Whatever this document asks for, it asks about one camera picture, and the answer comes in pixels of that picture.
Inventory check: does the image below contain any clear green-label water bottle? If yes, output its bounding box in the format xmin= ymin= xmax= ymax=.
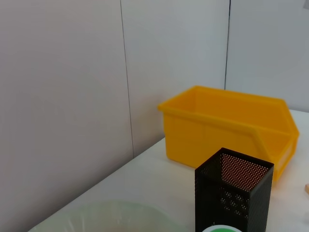
xmin=201 ymin=224 xmax=239 ymax=232

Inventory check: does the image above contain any black mesh pen holder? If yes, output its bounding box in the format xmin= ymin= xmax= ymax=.
xmin=195 ymin=147 xmax=275 ymax=232

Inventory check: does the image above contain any translucent green fruit plate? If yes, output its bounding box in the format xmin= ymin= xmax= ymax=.
xmin=28 ymin=201 xmax=187 ymax=232

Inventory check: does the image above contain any yellow plastic bin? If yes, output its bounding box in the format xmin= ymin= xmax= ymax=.
xmin=157 ymin=85 xmax=301 ymax=183

